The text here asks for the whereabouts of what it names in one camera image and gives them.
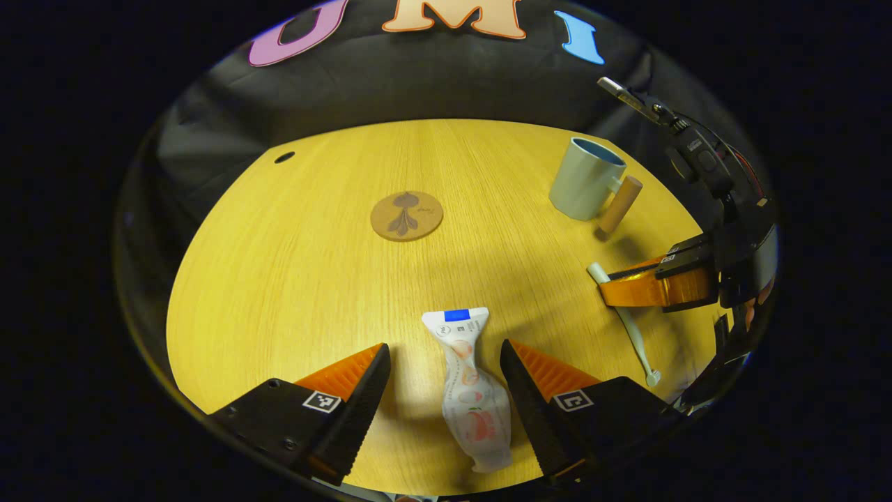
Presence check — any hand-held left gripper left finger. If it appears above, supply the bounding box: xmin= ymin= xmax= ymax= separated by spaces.
xmin=209 ymin=343 xmax=392 ymax=487

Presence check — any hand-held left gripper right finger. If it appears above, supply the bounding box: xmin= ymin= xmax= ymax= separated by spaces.
xmin=500 ymin=340 xmax=687 ymax=485

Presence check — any pale green toothbrush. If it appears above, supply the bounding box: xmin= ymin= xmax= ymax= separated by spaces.
xmin=587 ymin=262 xmax=661 ymax=388

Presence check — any white toothpaste tube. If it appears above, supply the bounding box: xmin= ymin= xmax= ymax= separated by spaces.
xmin=422 ymin=307 xmax=513 ymax=473

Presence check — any pale cup with wooden handle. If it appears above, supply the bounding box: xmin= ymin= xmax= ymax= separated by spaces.
xmin=548 ymin=137 xmax=643 ymax=234

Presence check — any round brown coaster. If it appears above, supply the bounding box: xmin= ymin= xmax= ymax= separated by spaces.
xmin=370 ymin=190 xmax=445 ymax=243

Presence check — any black backdrop cloth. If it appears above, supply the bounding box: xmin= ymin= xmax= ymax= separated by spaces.
xmin=115 ymin=0 xmax=778 ymax=335

